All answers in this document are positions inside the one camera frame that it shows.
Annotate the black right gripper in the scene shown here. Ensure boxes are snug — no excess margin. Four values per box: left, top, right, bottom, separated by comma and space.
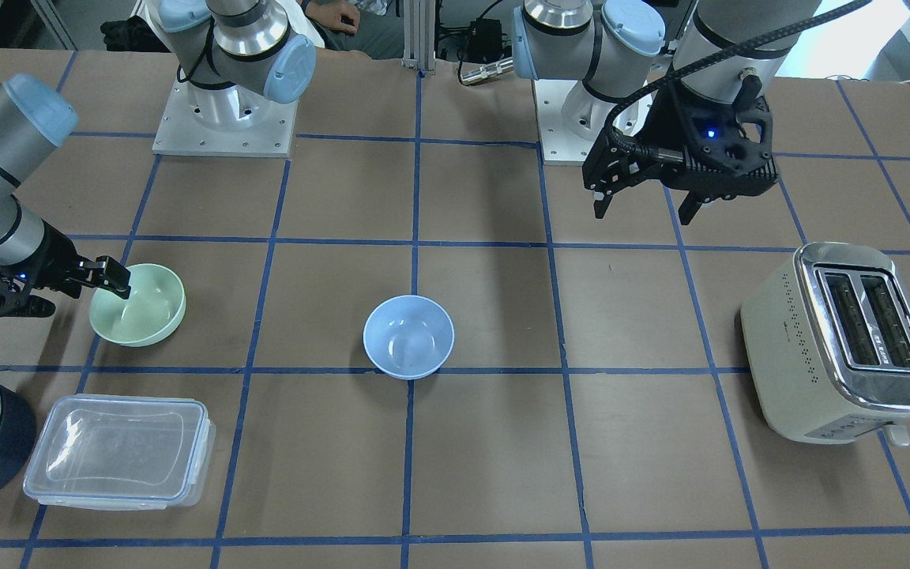
0, 224, 131, 319

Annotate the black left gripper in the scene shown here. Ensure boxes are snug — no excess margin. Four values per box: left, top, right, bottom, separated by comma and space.
582, 75, 780, 226

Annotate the green bowl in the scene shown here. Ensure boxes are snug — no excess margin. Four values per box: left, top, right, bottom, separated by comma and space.
88, 263, 186, 347

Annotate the blue bowl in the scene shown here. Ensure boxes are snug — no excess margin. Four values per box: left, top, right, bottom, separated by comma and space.
362, 295, 455, 381

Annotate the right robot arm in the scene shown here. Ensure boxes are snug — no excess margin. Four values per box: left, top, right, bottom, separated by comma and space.
0, 1, 324, 318

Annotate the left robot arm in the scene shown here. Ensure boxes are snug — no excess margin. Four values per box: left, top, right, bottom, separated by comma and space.
512, 1, 818, 224

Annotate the person hand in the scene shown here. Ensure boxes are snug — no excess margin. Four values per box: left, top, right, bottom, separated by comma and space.
301, 1, 361, 35

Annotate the clear plastic lidded container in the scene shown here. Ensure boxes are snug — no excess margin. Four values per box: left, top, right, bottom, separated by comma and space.
22, 394, 216, 511

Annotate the silver metal cylinder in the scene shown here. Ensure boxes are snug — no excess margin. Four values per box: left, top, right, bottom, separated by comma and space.
457, 57, 515, 86

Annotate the black power adapter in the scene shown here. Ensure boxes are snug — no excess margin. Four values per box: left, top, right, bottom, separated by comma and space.
464, 18, 503, 62

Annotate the cream toaster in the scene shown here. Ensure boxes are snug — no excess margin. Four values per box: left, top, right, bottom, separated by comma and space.
738, 242, 910, 447

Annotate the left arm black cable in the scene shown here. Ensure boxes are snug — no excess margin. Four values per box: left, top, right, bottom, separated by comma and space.
601, 0, 874, 163

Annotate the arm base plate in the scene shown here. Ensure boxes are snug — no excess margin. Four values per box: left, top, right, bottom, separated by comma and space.
533, 80, 616, 166
152, 81, 299, 159

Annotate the aluminium frame post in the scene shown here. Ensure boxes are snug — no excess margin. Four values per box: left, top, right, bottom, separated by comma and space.
400, 1, 437, 76

